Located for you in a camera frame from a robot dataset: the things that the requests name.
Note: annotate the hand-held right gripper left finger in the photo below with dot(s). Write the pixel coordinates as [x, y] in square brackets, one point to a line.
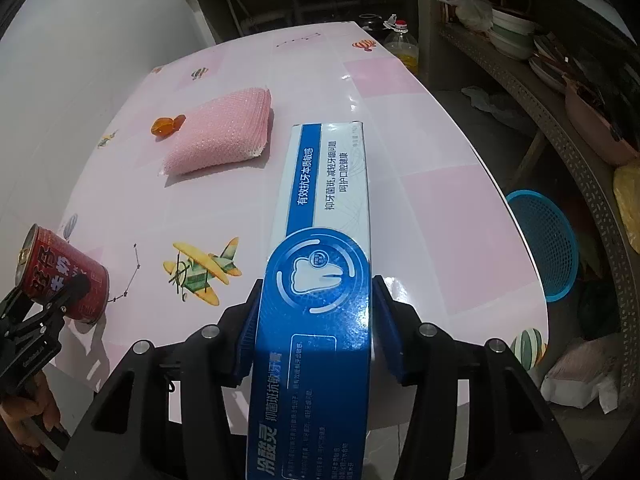
[247, 330]

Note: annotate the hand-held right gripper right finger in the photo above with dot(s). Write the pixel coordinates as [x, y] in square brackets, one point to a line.
[385, 330]

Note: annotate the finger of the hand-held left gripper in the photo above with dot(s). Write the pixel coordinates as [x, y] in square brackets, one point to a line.
[45, 320]

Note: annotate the red drink can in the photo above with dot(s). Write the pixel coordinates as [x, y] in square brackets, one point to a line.
[60, 265]

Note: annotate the blue toothpaste box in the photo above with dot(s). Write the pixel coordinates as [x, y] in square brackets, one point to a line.
[320, 310]

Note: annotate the blue plastic basket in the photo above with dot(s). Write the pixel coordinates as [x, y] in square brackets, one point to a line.
[545, 240]

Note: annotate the person's left hand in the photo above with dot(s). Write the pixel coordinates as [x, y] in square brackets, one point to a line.
[30, 420]

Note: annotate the pink printed tablecloth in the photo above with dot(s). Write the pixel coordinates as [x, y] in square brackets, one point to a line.
[200, 210]

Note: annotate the white sack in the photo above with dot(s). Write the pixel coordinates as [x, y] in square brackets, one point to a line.
[580, 375]

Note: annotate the pink mesh sponge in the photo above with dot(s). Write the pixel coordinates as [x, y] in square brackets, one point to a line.
[220, 130]

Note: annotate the amber plastic wrapper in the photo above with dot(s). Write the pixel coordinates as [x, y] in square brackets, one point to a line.
[165, 126]

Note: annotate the white crumpled cloth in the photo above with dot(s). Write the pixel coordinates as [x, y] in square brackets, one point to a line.
[492, 105]

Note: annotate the perforated metal shelf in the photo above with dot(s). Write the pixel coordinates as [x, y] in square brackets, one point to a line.
[565, 145]

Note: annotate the yellow plastic bag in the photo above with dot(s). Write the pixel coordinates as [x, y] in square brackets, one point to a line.
[629, 205]

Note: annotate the cooking oil bottle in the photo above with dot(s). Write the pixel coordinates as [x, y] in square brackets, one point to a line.
[402, 47]

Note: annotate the pink plastic basin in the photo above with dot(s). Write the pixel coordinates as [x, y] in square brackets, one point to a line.
[600, 130]

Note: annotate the dark ceramic jar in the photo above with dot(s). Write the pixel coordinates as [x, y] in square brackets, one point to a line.
[371, 21]

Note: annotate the stack of ceramic bowls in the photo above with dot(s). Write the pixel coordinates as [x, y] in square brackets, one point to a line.
[510, 32]

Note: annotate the white knotted plastic bag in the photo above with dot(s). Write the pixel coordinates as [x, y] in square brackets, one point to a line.
[470, 10]

